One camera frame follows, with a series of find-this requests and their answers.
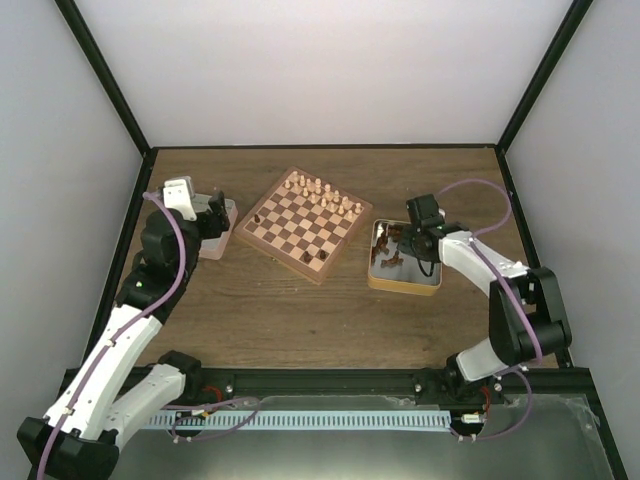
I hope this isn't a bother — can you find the gold tin box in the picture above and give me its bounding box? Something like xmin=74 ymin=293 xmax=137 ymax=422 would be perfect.
xmin=367 ymin=219 xmax=442 ymax=296

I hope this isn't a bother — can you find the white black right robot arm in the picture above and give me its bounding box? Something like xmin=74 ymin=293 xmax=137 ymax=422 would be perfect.
xmin=399 ymin=194 xmax=573 ymax=403

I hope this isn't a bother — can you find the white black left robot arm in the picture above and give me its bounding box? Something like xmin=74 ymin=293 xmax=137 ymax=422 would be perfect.
xmin=17 ymin=185 xmax=232 ymax=479

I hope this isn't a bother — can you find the wooden chess board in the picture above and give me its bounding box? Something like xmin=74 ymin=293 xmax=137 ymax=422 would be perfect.
xmin=235 ymin=167 xmax=373 ymax=284

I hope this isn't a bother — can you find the pink tin box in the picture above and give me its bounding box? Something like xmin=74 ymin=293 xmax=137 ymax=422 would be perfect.
xmin=192 ymin=194 xmax=238 ymax=260

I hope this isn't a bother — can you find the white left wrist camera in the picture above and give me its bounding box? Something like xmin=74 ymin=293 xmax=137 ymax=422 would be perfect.
xmin=162 ymin=176 xmax=197 ymax=221

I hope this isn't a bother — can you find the white slotted cable duct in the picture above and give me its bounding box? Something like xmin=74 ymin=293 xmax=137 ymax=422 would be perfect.
xmin=143 ymin=410 xmax=451 ymax=433

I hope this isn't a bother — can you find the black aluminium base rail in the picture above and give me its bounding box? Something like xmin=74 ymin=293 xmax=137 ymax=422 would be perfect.
xmin=64 ymin=367 xmax=591 ymax=407

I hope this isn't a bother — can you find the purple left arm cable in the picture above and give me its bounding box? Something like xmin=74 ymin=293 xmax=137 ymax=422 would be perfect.
xmin=35 ymin=192 xmax=189 ymax=480

